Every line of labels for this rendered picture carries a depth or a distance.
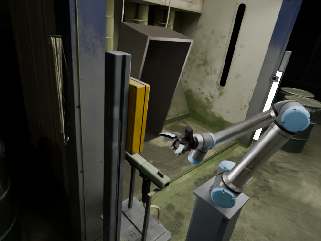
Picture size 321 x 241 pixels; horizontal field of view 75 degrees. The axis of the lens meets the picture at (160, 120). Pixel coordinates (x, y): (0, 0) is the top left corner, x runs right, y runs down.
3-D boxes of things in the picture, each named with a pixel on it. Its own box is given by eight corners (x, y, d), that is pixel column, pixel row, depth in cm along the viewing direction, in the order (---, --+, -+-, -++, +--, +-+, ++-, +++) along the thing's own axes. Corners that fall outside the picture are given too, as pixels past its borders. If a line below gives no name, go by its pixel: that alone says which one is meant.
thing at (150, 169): (165, 214, 98) (172, 175, 88) (157, 219, 95) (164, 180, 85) (109, 161, 128) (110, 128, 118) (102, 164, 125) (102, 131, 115)
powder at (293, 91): (317, 96, 397) (318, 95, 396) (305, 98, 366) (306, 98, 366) (289, 87, 435) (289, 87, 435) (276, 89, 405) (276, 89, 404)
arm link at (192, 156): (202, 159, 140) (210, 146, 134) (198, 169, 130) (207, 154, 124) (189, 152, 142) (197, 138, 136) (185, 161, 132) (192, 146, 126)
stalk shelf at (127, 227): (100, 217, 110) (100, 215, 109) (133, 198, 125) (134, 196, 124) (135, 265, 91) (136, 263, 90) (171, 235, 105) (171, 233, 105)
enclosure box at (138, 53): (103, 133, 239) (121, 21, 175) (142, 121, 280) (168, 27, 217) (121, 151, 221) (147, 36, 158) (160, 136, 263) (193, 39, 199)
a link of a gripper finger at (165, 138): (155, 141, 114) (171, 146, 115) (159, 133, 112) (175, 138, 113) (156, 138, 117) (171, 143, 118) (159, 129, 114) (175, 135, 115)
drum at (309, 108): (268, 135, 417) (285, 92, 380) (301, 145, 392) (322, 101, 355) (265, 146, 370) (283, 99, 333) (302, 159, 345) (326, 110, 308)
